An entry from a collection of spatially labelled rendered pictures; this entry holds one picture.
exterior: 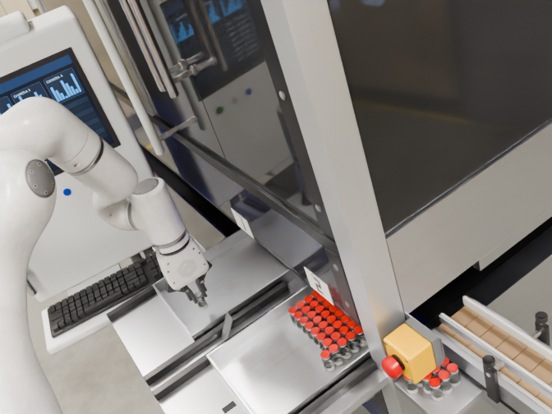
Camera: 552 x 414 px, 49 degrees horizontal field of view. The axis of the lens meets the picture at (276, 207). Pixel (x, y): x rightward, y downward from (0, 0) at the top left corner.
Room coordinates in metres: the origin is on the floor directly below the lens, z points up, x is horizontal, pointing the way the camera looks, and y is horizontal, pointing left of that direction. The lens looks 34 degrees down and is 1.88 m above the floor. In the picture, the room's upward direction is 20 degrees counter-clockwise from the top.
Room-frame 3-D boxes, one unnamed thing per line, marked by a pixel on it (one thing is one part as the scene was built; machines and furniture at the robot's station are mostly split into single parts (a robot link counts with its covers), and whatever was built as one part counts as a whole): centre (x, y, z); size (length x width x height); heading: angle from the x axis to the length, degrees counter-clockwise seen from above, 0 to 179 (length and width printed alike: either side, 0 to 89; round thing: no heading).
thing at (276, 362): (0.92, 0.06, 0.90); 0.34 x 0.26 x 0.04; 111
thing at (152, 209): (1.15, 0.25, 1.21); 0.09 x 0.08 x 0.13; 61
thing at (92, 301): (1.47, 0.55, 0.82); 0.40 x 0.14 x 0.02; 103
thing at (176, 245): (1.14, 0.25, 1.13); 0.09 x 0.08 x 0.03; 111
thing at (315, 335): (0.93, 0.02, 0.90); 0.18 x 0.02 x 0.05; 21
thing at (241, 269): (1.23, 0.18, 0.90); 0.34 x 0.26 x 0.04; 111
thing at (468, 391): (0.72, -0.19, 0.87); 0.14 x 0.13 x 0.02; 111
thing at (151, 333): (1.05, 0.18, 0.87); 0.70 x 0.48 x 0.02; 21
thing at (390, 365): (0.71, -0.10, 0.99); 0.04 x 0.04 x 0.04; 21
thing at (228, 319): (1.02, 0.25, 0.91); 0.14 x 0.03 x 0.06; 112
